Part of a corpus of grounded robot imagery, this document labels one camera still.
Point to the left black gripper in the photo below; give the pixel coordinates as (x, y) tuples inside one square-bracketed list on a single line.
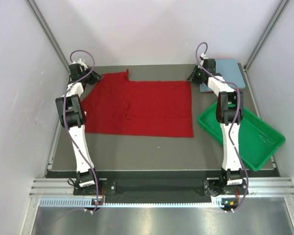
[(95, 77)]

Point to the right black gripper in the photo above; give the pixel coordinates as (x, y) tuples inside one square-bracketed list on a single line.
[(193, 75)]

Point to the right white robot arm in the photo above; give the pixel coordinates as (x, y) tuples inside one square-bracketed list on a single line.
[(229, 114)]

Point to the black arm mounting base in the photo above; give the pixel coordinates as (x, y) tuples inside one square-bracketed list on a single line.
[(158, 186)]

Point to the folded blue t shirt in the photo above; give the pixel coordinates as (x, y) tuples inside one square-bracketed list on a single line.
[(229, 70)]

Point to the green plastic tray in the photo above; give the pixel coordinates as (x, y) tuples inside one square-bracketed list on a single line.
[(257, 140)]

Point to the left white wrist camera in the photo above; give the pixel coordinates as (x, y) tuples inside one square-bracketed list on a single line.
[(81, 62)]

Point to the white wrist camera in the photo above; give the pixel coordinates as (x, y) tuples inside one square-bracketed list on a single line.
[(203, 56), (81, 62)]

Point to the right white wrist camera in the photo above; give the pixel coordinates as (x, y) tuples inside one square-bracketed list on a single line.
[(203, 56)]

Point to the left aluminium frame post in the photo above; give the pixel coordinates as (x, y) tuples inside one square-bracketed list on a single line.
[(47, 31)]

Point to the aluminium frame post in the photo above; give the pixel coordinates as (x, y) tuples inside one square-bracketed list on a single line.
[(265, 35), (47, 31)]

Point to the right aluminium frame post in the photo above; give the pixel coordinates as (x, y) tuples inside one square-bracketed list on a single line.
[(265, 35)]

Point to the slotted grey cable duct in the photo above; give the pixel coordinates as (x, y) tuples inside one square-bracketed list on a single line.
[(90, 202)]

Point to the aluminium frame rail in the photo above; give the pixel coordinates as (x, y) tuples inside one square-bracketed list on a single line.
[(258, 187)]

